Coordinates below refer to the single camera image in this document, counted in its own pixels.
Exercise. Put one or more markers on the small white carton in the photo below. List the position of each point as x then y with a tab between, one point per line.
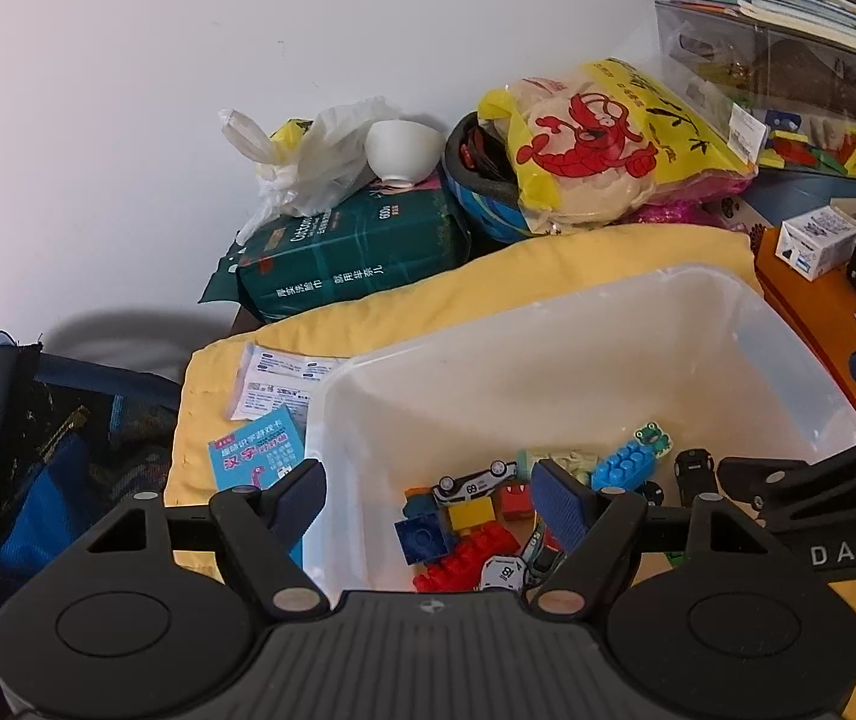
818	236

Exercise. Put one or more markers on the dark blue plastic tray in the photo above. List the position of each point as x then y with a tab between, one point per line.
811	191

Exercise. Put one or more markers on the orange box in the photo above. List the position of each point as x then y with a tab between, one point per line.
818	322

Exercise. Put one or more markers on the white paper sachets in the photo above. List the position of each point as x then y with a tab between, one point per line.
270	382

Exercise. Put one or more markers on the light blue card box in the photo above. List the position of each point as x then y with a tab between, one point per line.
255	457

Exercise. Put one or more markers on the clear plastic drawer organizer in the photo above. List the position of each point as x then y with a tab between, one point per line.
811	67

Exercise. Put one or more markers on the pile of colourful wooden blocks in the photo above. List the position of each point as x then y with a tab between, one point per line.
811	150

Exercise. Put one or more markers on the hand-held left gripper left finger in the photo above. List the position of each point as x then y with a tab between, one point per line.
300	495

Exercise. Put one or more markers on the yellow bag with red lobster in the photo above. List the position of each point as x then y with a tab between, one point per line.
585	142

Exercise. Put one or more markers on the large red toy brick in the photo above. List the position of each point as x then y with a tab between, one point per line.
473	555

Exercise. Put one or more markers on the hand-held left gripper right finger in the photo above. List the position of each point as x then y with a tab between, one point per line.
559	499

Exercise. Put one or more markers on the pale yellow toy brick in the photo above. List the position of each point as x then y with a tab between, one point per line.
574	461

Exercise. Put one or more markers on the blue fabric basket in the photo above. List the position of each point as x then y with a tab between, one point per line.
23	510

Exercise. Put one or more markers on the white bowl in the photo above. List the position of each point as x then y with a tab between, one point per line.
402	150

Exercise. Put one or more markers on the square yellow toy brick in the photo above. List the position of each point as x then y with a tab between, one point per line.
473	517

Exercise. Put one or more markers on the green toy brick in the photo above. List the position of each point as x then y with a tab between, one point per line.
677	559

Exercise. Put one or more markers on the pink plastic bag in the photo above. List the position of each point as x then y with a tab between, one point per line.
668	211

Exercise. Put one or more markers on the pale frog print toy tile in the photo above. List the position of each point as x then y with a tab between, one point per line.
653	440

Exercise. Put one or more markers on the white paper tag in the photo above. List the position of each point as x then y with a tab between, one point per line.
747	131

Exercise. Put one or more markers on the large light blue toy brick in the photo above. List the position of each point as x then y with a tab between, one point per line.
619	469

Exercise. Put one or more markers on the white plastic bag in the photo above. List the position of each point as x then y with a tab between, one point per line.
323	157

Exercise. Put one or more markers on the green wipes pack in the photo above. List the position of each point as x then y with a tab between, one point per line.
338	255

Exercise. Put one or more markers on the black and blue helmet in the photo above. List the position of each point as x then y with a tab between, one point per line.
480	202

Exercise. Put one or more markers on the black toy car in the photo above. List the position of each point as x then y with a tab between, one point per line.
694	469
653	495

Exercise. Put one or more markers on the white plastic bin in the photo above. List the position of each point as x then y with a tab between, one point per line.
548	360

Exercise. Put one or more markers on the yellow cloth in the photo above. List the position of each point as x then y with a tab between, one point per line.
203	405

